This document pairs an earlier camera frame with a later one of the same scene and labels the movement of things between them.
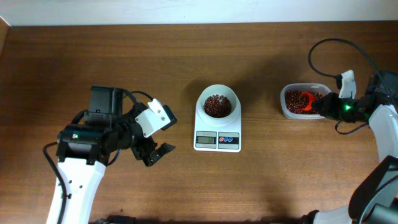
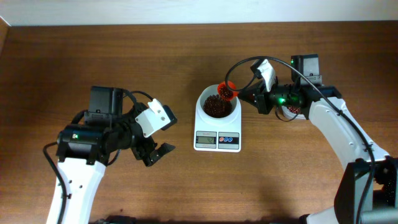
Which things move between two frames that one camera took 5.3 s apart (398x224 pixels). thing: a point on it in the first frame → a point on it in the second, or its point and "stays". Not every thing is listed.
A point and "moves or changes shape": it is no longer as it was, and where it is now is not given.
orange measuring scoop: x=306 y=101 moves or changes shape
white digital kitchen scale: x=217 y=139 stays
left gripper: x=148 y=145 stays
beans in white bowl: x=217 y=106 stays
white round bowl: x=217 y=101 stays
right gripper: x=329 y=106 → x=260 y=102
